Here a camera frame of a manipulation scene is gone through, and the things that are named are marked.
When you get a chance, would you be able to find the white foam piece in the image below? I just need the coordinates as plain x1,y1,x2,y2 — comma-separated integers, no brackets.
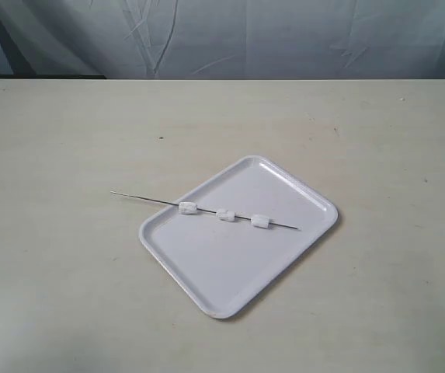
215,208,236,222
179,201,198,214
250,214,270,229

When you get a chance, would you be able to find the thin metal skewer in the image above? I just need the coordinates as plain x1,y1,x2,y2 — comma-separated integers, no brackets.
110,190,300,231

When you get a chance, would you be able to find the white plastic tray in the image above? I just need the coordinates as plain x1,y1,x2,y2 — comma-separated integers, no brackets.
138,155,338,319

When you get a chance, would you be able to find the white backdrop curtain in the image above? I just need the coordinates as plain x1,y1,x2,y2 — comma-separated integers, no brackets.
0,1,445,79

